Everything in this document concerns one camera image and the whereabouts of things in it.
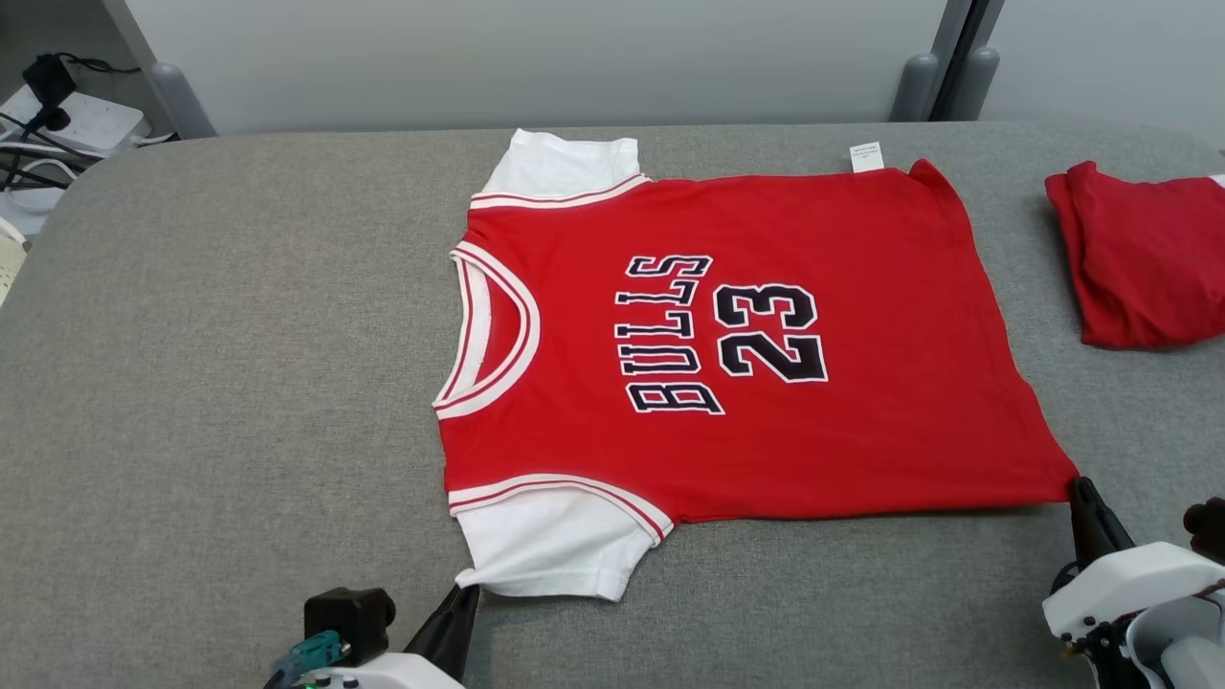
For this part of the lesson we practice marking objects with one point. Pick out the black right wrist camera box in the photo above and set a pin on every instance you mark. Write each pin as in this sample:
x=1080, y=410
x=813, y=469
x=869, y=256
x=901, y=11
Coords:
x=1208, y=531

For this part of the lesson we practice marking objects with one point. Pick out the white laundry basket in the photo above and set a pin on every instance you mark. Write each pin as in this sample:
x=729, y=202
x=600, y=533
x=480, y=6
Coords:
x=8, y=258

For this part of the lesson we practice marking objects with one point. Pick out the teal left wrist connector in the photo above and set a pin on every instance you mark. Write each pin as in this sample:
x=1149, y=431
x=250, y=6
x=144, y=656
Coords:
x=311, y=655

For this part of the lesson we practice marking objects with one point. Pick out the red shorts white stripe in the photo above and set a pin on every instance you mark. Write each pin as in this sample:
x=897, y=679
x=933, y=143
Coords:
x=1139, y=268

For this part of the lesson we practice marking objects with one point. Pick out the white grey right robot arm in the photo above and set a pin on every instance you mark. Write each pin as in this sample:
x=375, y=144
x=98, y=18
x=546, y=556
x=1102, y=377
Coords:
x=1177, y=651

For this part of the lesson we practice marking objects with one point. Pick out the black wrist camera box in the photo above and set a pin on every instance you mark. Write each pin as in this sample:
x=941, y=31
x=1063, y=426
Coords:
x=349, y=617
x=1208, y=531

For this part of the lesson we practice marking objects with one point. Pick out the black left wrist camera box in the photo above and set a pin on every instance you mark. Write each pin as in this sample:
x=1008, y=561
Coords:
x=349, y=617

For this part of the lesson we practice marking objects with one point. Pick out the red Bulls jersey white sleeves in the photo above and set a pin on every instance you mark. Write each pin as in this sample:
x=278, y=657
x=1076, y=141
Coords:
x=861, y=431

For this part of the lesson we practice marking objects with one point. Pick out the grey partition post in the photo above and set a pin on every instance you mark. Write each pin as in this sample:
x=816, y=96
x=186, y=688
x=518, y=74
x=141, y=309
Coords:
x=968, y=86
x=914, y=91
x=182, y=105

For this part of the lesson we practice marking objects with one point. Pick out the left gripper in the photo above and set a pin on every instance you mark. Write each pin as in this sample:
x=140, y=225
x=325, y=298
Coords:
x=383, y=675

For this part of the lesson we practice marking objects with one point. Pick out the white power strip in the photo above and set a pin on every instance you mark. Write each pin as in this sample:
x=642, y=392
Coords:
x=96, y=120

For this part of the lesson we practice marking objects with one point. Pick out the black plug adapter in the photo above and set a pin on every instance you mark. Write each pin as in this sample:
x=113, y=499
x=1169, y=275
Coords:
x=48, y=81

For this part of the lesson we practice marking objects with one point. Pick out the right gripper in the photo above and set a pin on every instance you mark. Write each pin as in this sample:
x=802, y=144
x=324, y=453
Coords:
x=1129, y=584

